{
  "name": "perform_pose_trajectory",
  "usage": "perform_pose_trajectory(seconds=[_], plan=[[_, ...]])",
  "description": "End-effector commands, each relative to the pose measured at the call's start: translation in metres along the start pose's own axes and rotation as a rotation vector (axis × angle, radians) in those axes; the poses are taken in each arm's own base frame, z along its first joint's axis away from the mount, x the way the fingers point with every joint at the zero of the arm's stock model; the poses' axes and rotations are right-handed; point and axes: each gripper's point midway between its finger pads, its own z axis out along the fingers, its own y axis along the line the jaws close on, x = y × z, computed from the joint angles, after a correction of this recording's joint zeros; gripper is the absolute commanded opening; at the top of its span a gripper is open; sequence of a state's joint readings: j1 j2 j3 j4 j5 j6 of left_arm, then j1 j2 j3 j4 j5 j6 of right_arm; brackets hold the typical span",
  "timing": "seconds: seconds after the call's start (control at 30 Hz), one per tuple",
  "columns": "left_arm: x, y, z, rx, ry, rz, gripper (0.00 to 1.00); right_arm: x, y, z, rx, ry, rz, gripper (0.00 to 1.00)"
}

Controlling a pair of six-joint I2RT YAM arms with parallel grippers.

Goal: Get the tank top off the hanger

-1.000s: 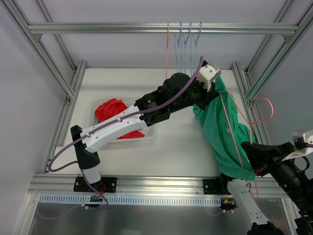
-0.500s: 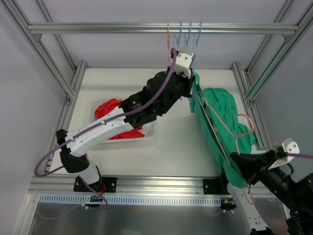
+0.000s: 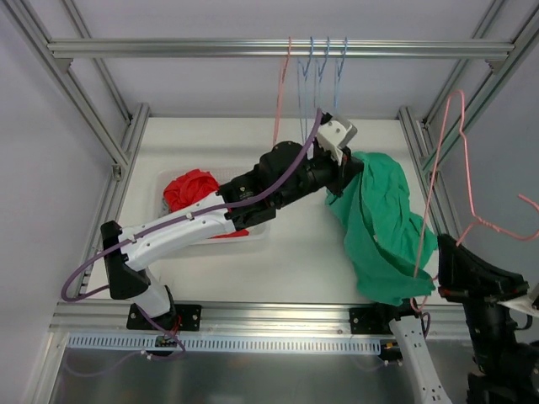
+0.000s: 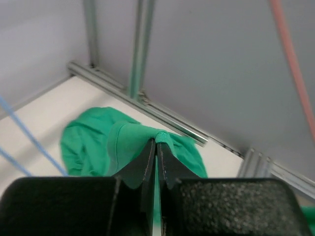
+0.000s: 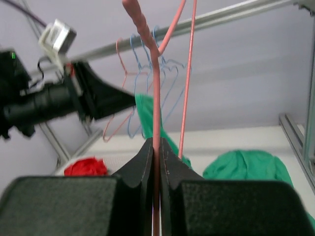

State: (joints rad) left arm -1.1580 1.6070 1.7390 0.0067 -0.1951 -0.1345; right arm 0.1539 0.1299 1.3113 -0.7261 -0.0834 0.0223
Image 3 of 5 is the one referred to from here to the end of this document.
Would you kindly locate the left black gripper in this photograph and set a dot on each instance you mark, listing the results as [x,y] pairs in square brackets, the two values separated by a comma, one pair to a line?
[348,169]

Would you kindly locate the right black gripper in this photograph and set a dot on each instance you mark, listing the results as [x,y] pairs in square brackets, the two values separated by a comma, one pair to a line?
[482,293]

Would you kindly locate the pink hanger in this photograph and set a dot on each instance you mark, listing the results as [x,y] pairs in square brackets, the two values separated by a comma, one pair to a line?
[478,220]
[279,100]

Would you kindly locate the green tank top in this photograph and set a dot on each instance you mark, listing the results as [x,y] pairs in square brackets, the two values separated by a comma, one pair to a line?
[387,243]

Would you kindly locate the light blue hanger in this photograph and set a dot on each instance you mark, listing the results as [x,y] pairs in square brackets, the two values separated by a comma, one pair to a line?
[320,65]
[338,72]
[302,76]

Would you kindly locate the red tank top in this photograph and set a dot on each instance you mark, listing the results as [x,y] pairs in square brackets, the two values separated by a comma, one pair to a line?
[189,189]

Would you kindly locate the grey tank top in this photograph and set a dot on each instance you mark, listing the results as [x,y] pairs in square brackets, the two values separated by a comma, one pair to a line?
[164,209]

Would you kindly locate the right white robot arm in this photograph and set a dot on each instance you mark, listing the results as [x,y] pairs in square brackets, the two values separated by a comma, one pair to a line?
[451,366]

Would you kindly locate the white plastic basket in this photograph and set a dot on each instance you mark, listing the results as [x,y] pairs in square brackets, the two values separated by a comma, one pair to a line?
[222,175]

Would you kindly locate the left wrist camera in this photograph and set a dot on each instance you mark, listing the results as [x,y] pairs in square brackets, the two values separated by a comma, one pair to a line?
[334,134]

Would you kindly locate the aluminium frame right post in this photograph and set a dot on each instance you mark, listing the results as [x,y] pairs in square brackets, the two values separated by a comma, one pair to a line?
[481,80]

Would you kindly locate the aluminium frame post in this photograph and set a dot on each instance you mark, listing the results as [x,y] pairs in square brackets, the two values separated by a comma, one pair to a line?
[123,153]
[481,80]

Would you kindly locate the aluminium hanging rail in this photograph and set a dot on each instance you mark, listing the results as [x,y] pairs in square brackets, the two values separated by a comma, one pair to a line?
[240,48]

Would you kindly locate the aluminium front rail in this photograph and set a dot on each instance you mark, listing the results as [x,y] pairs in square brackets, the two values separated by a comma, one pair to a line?
[221,318]

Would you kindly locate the aluminium frame left post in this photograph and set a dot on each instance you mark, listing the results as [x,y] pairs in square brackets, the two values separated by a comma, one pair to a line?
[123,153]

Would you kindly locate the white slotted cable duct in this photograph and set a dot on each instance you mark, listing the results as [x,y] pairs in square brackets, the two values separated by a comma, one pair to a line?
[224,344]

